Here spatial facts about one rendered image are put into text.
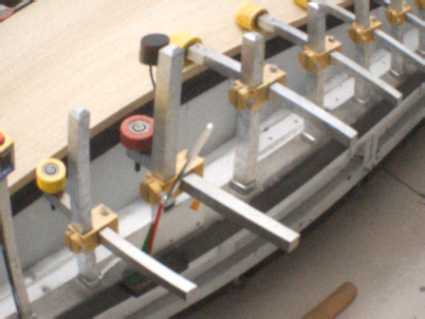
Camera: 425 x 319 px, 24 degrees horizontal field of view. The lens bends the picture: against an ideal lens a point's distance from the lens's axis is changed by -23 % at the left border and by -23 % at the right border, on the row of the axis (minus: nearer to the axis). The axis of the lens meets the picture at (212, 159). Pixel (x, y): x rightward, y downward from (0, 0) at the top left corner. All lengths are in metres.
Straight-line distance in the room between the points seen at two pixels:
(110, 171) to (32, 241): 0.31
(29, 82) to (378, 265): 1.45
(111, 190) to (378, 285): 1.14
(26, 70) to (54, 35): 0.19
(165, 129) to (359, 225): 1.48
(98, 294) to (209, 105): 0.67
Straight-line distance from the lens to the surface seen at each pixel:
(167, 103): 2.29
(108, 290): 2.39
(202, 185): 2.41
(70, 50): 2.78
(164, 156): 2.36
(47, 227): 2.53
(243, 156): 2.60
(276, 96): 2.52
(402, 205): 3.81
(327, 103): 3.11
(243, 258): 3.30
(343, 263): 3.54
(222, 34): 2.82
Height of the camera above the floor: 2.36
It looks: 37 degrees down
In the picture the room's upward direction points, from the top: 4 degrees clockwise
